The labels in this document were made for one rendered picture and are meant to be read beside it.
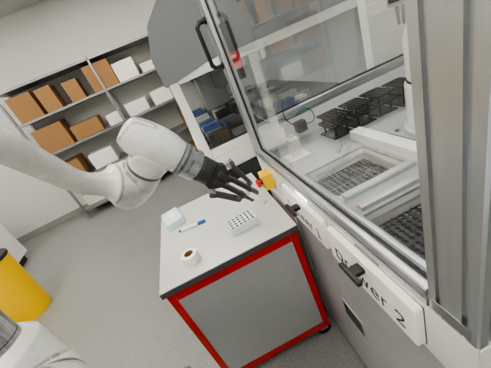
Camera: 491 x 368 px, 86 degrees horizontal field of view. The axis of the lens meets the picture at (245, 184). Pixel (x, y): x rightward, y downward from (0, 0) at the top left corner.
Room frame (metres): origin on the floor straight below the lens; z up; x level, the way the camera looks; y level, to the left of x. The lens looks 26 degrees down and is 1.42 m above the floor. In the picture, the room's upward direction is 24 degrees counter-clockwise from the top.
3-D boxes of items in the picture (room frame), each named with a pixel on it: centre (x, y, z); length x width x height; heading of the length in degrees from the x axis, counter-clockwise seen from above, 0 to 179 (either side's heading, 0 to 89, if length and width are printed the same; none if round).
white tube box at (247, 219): (0.96, 0.08, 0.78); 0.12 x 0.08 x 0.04; 102
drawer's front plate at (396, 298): (0.41, -0.17, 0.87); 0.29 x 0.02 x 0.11; 6
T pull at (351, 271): (0.41, -0.15, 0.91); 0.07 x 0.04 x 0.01; 6
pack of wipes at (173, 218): (1.25, 0.42, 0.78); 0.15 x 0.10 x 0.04; 18
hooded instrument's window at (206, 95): (2.46, -0.31, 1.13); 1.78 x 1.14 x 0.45; 6
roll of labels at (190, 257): (0.88, 0.32, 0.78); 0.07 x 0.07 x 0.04
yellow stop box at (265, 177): (1.05, -0.09, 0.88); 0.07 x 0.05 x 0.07; 6
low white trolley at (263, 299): (1.10, 0.20, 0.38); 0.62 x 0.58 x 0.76; 6
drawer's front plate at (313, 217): (0.73, -0.14, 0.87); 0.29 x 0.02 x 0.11; 6
